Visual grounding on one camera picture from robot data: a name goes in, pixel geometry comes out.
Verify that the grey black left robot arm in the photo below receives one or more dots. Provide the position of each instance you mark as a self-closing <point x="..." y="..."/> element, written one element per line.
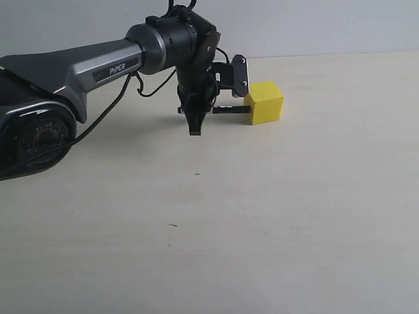
<point x="43" y="96"/>

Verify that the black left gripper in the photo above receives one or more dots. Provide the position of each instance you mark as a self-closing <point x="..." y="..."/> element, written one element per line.
<point x="198" y="85"/>

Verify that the yellow foam cube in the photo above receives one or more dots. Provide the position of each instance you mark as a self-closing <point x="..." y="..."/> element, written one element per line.
<point x="265" y="100"/>

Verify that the black and white marker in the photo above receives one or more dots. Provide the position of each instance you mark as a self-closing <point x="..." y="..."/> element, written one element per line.
<point x="244" y="109"/>

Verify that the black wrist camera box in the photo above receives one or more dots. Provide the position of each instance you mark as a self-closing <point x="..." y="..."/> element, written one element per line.
<point x="240" y="86"/>

